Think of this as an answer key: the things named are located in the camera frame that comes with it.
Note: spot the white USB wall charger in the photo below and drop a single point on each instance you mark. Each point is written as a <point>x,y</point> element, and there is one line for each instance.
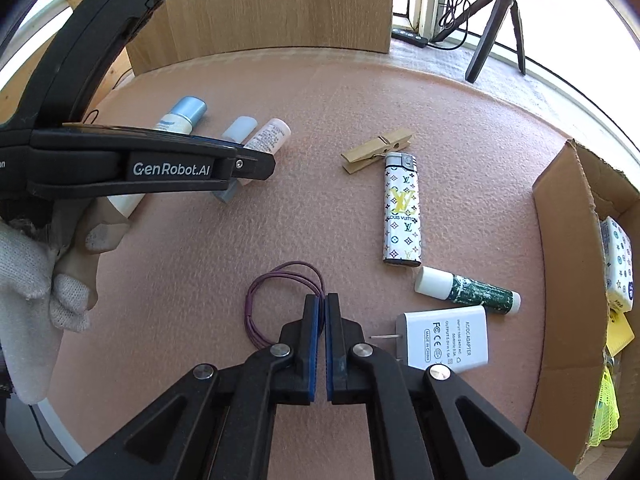
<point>455,337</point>

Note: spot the yellow shuttlecock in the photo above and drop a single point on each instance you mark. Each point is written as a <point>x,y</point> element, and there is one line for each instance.
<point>606,414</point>

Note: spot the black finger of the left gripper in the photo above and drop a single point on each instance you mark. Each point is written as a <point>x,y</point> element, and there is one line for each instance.
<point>240,163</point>

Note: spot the small white translucent cap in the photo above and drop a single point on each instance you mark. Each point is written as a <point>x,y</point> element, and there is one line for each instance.
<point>237,133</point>

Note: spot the black tripod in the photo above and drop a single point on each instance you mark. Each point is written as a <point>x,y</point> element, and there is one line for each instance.
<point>489,36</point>

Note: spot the white gloved left hand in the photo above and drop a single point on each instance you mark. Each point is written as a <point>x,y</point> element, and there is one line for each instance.
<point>48,285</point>

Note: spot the white sunscreen bottle blue cap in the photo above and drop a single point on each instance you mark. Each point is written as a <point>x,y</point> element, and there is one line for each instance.
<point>181,119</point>

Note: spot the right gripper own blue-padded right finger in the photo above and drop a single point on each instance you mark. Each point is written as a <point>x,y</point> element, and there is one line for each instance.
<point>425,424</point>

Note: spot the wooden clothespin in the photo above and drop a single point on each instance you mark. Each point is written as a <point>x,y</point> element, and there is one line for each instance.
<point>377,148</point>

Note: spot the white patterned lighter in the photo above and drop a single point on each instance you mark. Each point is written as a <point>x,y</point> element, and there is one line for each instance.
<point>402,221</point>

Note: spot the wooden board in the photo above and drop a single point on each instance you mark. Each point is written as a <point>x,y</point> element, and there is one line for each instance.
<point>180,30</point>

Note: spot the yellow notepad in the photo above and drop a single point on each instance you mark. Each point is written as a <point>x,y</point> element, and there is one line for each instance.
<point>618,333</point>

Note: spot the pink blanket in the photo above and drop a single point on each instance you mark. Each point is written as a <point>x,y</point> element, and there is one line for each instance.
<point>171,295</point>

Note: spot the black remote controller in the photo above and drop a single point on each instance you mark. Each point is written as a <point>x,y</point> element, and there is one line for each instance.
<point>408,37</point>

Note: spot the cardboard box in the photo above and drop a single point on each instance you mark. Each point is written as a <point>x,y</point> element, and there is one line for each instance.
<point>572,195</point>

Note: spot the green Mentholatum lip balm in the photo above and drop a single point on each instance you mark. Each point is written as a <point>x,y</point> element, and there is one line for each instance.
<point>457,289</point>

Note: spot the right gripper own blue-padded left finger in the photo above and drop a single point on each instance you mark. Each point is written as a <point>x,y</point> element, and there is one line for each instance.
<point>215,424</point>

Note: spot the small pink cosmetic tube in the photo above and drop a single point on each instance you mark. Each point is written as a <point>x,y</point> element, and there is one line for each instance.
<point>268,139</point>

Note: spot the Vinda tissue pack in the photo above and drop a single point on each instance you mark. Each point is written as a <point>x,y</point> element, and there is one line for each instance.
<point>619,278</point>

